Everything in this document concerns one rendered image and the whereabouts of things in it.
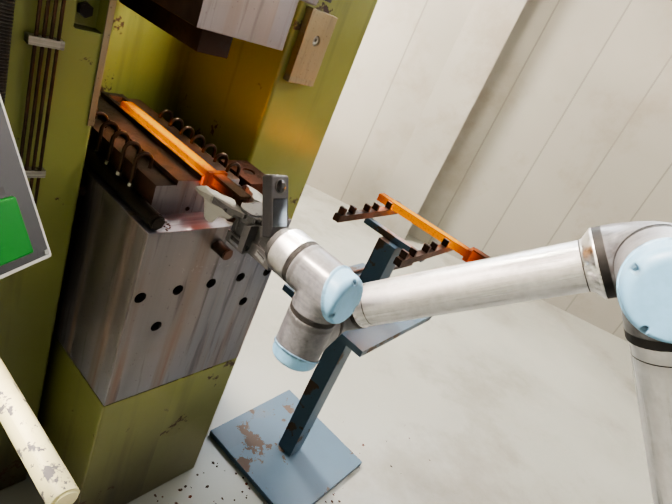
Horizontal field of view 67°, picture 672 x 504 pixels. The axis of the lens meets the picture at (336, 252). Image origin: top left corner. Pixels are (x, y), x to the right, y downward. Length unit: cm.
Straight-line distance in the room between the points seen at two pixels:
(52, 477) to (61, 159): 54
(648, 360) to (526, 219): 339
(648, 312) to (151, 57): 125
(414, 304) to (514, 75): 314
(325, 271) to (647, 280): 45
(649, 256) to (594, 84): 334
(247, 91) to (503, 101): 283
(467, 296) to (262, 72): 74
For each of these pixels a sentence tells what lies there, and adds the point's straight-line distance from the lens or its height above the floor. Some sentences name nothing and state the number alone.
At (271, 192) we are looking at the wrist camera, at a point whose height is 106.
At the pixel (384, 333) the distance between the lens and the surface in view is 142.
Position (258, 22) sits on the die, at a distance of 100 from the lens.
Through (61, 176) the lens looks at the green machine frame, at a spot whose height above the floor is 92.
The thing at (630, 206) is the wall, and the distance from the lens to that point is 422.
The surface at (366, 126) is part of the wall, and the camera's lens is 406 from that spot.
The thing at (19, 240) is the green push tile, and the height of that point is 100.
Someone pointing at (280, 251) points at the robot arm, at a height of 100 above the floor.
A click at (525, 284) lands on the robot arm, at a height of 112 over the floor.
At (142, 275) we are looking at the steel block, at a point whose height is 82.
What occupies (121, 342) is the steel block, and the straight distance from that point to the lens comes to 113.
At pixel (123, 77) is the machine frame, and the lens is 146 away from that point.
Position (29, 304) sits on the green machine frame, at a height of 62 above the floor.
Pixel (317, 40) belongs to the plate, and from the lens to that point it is 130.
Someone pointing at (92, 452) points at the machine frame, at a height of 32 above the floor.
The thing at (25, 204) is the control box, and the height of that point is 103.
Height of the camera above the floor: 140
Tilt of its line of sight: 25 degrees down
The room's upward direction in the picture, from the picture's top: 24 degrees clockwise
